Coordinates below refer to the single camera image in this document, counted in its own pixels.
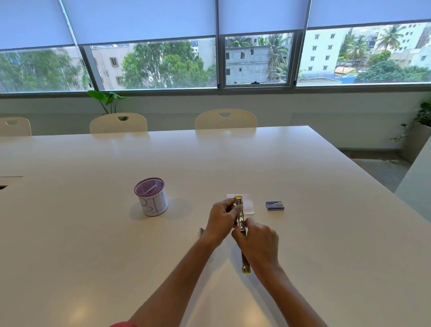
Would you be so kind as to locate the person's left hand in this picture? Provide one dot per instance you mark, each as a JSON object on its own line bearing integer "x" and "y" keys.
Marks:
{"x": 219, "y": 222}

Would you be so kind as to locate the person's right hand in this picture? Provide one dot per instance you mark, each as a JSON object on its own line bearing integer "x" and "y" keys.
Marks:
{"x": 261, "y": 244}

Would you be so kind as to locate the person's right thumb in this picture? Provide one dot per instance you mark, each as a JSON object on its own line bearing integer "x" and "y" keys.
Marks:
{"x": 250, "y": 223}

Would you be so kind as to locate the person's left thumb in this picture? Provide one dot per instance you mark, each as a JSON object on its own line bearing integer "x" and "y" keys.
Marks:
{"x": 229, "y": 202}

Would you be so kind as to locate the gold metal stapler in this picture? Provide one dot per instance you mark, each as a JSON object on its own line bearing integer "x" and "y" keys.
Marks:
{"x": 239, "y": 202}

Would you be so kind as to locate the person's left forearm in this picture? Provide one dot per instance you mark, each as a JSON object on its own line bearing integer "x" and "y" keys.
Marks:
{"x": 181, "y": 283}

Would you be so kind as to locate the person's right forearm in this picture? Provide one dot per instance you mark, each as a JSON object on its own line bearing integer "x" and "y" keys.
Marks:
{"x": 286, "y": 296}

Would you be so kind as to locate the white paper sheet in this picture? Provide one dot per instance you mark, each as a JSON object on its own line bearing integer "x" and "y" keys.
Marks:
{"x": 248, "y": 206}

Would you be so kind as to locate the blue staple box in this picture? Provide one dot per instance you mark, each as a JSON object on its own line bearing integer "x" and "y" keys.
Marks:
{"x": 275, "y": 206}

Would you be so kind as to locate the purple mesh cup, white label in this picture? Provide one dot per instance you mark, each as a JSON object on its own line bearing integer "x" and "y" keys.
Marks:
{"x": 153, "y": 203}

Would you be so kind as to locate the white paper scrap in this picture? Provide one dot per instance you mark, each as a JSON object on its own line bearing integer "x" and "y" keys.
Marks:
{"x": 150, "y": 189}

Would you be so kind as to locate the cream perforated chair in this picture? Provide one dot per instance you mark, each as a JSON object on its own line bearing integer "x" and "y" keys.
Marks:
{"x": 225, "y": 121}
{"x": 15, "y": 127}
{"x": 118, "y": 124}

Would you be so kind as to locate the large-leaf green plant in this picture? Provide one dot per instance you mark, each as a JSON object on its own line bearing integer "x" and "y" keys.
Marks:
{"x": 108, "y": 98}

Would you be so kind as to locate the pink sleeve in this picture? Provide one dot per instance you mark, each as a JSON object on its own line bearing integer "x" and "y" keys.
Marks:
{"x": 124, "y": 324}

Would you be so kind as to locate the white side table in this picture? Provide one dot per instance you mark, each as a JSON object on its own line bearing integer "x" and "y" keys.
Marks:
{"x": 416, "y": 182}

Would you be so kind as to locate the beige square planter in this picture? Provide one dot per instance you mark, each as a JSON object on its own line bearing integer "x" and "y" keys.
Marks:
{"x": 416, "y": 141}

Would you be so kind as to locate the pale blue roller blind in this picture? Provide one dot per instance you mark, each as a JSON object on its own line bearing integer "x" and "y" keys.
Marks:
{"x": 141, "y": 20}
{"x": 33, "y": 23}
{"x": 262, "y": 17}
{"x": 370, "y": 13}

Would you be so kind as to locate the trailing green plant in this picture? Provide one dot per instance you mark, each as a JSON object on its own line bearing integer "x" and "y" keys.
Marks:
{"x": 425, "y": 113}

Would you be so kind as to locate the grey sliding window frame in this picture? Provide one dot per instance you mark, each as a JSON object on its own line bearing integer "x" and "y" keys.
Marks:
{"x": 258, "y": 85}

